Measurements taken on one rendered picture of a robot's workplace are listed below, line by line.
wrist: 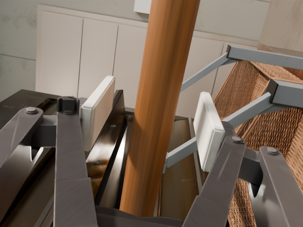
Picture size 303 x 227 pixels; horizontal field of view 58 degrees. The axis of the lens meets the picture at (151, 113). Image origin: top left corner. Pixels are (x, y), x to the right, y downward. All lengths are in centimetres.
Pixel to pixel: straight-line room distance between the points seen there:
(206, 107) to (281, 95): 43
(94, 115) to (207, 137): 7
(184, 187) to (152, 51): 106
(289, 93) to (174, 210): 67
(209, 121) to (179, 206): 96
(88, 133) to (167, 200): 101
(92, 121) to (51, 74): 384
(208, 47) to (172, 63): 349
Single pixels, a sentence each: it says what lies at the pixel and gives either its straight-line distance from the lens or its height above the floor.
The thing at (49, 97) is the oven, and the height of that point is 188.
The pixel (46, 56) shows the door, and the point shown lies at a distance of 398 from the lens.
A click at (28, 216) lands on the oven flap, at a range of 105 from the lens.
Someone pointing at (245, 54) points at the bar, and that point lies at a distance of 108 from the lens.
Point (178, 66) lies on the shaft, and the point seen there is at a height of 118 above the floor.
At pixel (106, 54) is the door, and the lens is 373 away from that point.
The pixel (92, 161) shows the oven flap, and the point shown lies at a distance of 111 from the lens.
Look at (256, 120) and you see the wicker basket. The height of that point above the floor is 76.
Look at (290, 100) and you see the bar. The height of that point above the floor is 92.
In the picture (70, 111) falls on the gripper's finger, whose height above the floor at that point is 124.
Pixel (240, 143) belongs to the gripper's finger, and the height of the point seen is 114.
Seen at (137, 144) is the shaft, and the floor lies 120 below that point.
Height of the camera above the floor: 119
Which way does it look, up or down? level
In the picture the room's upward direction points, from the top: 80 degrees counter-clockwise
